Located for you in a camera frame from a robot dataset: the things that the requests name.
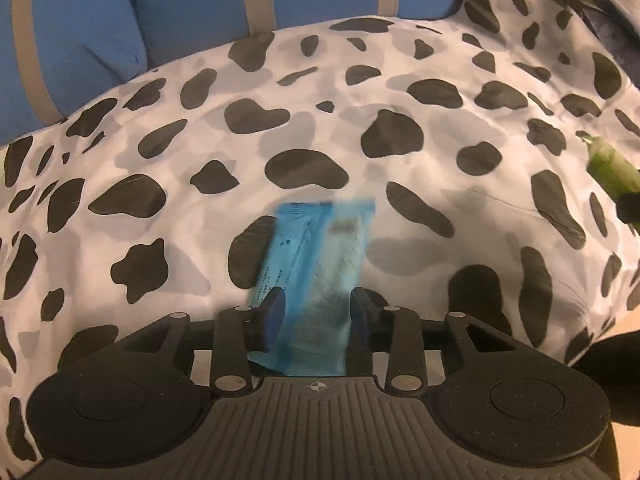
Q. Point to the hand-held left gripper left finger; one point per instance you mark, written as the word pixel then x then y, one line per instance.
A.
pixel 272 315

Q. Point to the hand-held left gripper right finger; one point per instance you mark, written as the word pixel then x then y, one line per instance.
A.
pixel 360 317

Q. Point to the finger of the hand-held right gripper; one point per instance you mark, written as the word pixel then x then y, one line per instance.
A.
pixel 631 207

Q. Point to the green tissue pack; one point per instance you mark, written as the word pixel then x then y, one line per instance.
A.
pixel 612 165

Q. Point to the blue wet wipes pack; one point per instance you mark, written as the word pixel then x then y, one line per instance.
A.
pixel 310 270

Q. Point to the cow print blanket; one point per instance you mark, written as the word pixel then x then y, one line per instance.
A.
pixel 440 125

